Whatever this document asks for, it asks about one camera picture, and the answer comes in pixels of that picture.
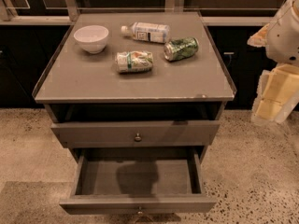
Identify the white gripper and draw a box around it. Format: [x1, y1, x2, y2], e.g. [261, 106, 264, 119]
[247, 3, 299, 124]

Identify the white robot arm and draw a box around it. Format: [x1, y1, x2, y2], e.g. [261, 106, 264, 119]
[248, 0, 299, 124]

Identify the green soda can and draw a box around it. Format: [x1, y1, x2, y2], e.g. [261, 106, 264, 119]
[164, 37, 199, 62]

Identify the closed grey top drawer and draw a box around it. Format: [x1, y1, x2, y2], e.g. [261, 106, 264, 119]
[51, 120, 220, 148]

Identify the grey drawer cabinet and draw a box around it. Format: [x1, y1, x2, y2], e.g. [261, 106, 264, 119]
[31, 11, 237, 217]

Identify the round top drawer knob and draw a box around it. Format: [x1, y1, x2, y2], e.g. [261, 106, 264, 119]
[135, 133, 142, 142]

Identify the middle drawer knob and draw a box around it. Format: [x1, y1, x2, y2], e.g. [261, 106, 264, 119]
[136, 206, 145, 217]

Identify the open grey middle drawer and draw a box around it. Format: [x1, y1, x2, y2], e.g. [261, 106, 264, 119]
[60, 147, 216, 215]

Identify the clear plastic water bottle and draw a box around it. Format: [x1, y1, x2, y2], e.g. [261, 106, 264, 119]
[121, 22, 170, 44]

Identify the white ceramic bowl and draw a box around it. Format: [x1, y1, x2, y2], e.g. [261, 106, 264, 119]
[74, 25, 109, 54]

